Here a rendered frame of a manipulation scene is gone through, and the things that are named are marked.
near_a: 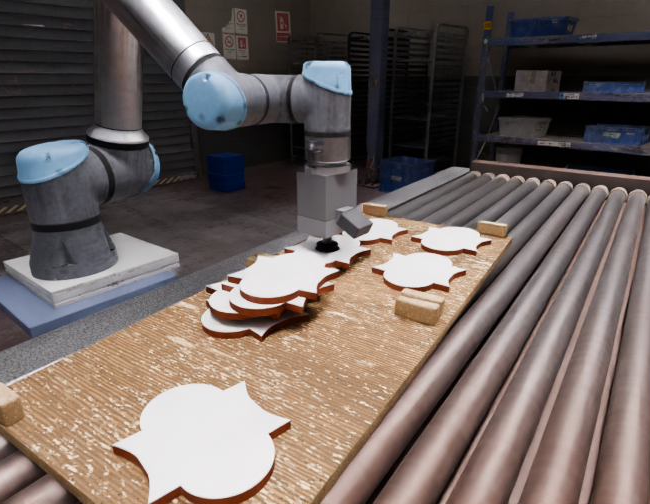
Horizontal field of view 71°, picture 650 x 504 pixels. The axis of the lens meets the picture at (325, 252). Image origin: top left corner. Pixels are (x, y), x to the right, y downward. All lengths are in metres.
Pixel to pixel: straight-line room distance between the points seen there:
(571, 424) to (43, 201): 0.84
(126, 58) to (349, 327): 0.64
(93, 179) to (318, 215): 0.43
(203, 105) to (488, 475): 0.53
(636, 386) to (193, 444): 0.47
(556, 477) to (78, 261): 0.79
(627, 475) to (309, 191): 0.54
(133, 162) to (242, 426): 0.67
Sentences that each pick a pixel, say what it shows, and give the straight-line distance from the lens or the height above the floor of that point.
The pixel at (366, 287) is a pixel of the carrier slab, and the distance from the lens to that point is 0.71.
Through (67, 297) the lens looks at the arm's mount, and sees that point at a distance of 0.91.
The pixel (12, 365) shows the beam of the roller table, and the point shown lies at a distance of 0.68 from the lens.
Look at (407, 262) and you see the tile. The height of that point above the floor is 0.95.
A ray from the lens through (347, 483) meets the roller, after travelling 0.43.
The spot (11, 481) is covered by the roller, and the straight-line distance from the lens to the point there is 0.52.
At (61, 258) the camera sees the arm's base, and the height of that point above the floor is 0.94.
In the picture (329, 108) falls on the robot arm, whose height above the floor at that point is 1.20.
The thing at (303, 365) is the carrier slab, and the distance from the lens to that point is 0.53.
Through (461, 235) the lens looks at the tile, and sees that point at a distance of 0.94.
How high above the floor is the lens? 1.24
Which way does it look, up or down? 21 degrees down
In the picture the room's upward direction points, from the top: straight up
